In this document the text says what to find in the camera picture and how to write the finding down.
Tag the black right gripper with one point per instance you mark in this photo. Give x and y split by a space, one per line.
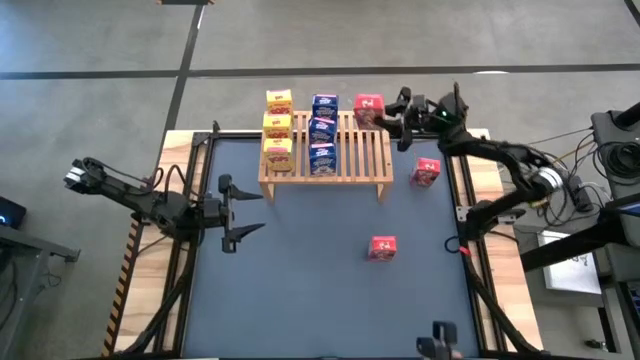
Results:
420 115

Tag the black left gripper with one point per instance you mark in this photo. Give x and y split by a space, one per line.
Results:
215 220

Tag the red Froot Loops cereal box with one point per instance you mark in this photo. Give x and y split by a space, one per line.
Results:
382 247
426 171
369 107

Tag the yellow Pops cereal box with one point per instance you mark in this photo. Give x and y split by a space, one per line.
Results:
279 100
278 155
278 125

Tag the blue Frosted Flakes cereal box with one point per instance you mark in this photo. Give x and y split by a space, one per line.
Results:
322 130
325 105
322 159

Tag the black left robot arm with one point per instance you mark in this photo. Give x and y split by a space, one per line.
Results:
145 207

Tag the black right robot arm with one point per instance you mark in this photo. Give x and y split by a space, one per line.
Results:
490 150

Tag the wooden slatted shelf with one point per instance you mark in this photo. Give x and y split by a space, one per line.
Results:
345 180

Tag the blue-grey table mat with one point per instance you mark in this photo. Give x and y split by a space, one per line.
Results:
300 285

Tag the yellow black hazard strip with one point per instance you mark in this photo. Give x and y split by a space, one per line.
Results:
119 295

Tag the small red tag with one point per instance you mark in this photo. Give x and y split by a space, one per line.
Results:
465 251

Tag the yellow power plug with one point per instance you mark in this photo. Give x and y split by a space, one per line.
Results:
540 203

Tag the black power strip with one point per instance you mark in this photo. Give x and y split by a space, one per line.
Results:
582 195

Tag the grey equipment cart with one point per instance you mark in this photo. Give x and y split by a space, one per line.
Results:
605 125

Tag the grey metal desk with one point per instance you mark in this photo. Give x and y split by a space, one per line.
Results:
35 244

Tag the dark flat floor object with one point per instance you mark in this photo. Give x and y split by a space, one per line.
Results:
185 2

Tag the black clamp-like object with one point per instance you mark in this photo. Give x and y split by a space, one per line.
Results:
440 342

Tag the black device with blue light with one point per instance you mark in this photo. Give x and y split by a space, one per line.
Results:
11 212

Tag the black cylinder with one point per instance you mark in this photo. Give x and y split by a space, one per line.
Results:
629 116

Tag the white sheet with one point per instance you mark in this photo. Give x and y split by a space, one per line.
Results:
570 275

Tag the blue lit screen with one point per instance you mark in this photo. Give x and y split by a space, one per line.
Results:
631 208

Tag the dark grey desk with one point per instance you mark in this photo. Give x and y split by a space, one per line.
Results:
625 310

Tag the small black floor object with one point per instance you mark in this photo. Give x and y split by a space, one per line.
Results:
595 344

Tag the black metal table frame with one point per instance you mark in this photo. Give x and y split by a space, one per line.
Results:
235 135

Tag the black frame clamp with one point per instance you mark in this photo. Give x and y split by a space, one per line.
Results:
216 127

